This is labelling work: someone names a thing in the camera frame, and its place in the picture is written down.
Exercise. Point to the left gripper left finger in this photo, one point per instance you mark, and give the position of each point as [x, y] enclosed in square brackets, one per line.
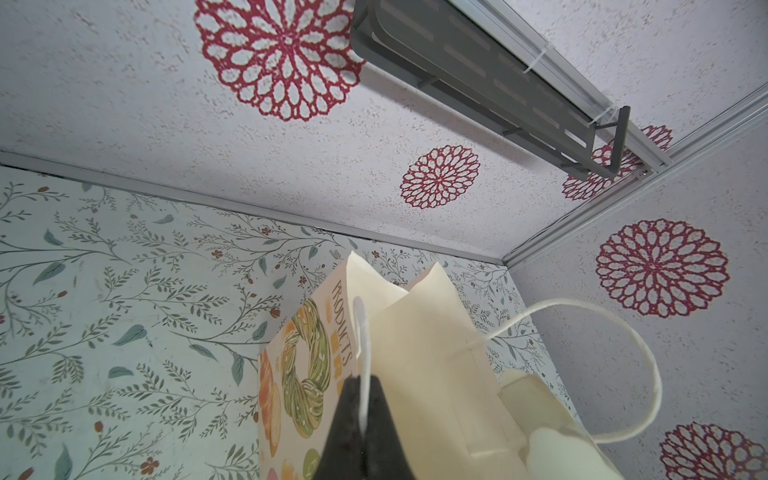
[352, 454]

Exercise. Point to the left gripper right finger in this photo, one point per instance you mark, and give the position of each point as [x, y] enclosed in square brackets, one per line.
[556, 446]

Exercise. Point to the white paper bag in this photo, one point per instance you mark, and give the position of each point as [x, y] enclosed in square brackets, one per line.
[431, 361]

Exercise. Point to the grey metal wall shelf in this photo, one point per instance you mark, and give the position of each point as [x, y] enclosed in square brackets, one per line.
[437, 49]

